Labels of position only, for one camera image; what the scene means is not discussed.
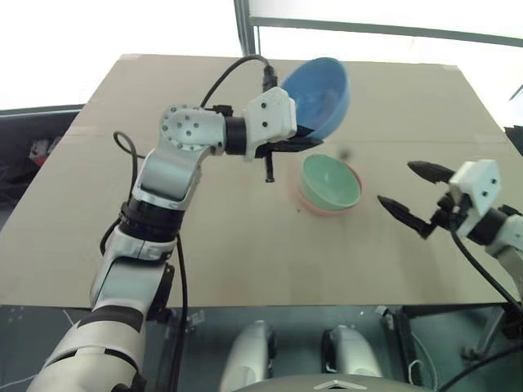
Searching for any green bowl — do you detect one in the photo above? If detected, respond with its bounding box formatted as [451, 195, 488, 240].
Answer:
[301, 154, 363, 212]

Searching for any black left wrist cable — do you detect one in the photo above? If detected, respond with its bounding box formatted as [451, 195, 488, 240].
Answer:
[201, 54, 279, 110]

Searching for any pink bowl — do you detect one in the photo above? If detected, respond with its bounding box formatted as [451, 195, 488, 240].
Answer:
[296, 161, 364, 218]

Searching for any thin white cable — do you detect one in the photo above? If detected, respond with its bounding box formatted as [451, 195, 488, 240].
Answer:
[407, 326, 438, 389]

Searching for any metal table leg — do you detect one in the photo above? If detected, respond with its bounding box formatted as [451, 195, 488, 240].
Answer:
[375, 305, 412, 371]

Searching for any silver right robot leg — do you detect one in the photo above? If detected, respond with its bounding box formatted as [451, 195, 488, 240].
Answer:
[320, 324, 383, 379]

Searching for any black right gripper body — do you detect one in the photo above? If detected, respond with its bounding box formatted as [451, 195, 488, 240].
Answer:
[431, 191, 471, 238]

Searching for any red object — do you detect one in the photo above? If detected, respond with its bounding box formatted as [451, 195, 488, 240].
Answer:
[27, 137, 53, 167]

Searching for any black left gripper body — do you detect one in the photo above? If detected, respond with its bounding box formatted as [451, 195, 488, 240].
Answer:
[253, 139, 289, 183]

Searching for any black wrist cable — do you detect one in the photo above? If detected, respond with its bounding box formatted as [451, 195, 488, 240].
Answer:
[449, 227, 523, 308]
[201, 54, 279, 110]

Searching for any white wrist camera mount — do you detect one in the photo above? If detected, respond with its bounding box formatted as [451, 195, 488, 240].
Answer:
[244, 86, 298, 163]
[448, 158, 503, 238]

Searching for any dark object beside table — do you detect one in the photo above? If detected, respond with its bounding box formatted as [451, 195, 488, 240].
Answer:
[503, 123, 523, 157]

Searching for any grey window frame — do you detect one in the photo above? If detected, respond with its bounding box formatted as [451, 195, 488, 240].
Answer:
[233, 0, 523, 59]

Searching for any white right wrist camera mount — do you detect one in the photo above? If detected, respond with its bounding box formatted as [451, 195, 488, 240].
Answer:
[448, 158, 503, 238]

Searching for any blue bowl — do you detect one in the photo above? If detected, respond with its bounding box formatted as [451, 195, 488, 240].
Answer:
[279, 56, 351, 141]

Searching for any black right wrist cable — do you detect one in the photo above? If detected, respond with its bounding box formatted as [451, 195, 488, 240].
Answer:
[449, 227, 523, 308]

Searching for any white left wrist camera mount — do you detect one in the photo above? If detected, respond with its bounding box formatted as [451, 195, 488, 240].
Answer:
[244, 86, 298, 163]

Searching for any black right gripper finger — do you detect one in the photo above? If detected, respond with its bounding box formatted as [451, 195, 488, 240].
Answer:
[378, 194, 435, 240]
[407, 160, 456, 185]

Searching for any grey robot torso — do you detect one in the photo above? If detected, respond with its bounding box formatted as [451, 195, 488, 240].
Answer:
[231, 372, 427, 392]

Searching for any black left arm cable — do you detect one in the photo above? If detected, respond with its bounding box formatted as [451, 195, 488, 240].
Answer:
[99, 130, 190, 392]

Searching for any black equipment pile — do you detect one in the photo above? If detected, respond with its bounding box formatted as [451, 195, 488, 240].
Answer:
[0, 105, 84, 234]

